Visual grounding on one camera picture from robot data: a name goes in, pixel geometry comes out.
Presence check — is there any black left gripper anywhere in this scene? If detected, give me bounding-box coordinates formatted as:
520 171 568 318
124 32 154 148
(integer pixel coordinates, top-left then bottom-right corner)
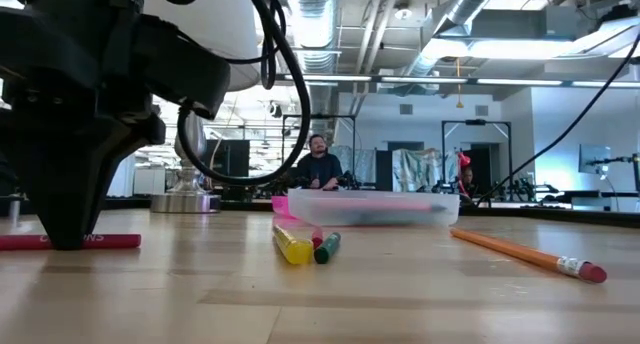
0 13 166 251

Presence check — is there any yellow highlighter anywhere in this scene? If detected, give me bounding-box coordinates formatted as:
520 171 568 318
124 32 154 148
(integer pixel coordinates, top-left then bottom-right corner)
272 224 315 266

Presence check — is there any green crayon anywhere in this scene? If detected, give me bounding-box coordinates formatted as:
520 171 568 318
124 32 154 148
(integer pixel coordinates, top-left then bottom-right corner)
313 232 343 265

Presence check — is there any clear pencil box pink lid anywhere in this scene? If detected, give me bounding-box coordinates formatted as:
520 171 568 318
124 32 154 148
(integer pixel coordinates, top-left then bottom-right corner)
269 187 461 229

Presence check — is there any orange pencil pink eraser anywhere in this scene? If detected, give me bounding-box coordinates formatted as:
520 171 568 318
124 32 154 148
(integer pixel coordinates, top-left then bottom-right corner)
449 227 609 284

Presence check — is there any clear plastic pencil box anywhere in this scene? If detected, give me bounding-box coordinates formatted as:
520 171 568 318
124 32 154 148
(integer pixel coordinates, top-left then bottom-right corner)
0 196 640 230

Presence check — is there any white pillar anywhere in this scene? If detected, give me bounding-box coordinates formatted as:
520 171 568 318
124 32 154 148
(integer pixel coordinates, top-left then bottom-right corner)
107 151 139 198

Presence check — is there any white shade silver table lamp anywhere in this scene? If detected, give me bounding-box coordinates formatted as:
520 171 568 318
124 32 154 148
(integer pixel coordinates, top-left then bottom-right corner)
144 0 261 214

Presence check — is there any black monitor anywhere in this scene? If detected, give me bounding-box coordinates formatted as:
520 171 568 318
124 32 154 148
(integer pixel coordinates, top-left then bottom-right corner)
202 139 251 185

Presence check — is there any person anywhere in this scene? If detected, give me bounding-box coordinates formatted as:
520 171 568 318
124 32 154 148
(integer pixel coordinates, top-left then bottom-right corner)
295 133 345 191
458 166 477 198

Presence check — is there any long ceiling light strip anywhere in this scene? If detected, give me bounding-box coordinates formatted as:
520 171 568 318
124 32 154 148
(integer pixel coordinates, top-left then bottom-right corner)
284 73 469 84

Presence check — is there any pale patterned cloth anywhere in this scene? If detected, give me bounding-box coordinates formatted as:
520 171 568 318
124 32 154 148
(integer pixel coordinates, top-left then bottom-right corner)
392 147 459 193

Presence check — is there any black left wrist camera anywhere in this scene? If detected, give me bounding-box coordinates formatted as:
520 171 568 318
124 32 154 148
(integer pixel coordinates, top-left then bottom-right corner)
132 13 232 120

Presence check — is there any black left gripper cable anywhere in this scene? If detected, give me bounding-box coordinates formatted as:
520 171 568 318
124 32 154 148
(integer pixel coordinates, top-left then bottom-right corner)
149 0 312 186

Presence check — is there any black rig frame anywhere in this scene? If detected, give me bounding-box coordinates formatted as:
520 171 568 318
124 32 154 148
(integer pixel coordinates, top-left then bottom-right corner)
441 118 512 195
281 113 357 190

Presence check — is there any silver ceiling air duct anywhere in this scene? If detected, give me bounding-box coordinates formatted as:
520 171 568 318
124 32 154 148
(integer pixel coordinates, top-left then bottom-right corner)
279 0 344 135

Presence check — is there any pale wall screen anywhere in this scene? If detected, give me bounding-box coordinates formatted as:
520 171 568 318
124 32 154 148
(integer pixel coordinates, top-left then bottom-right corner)
578 143 612 175

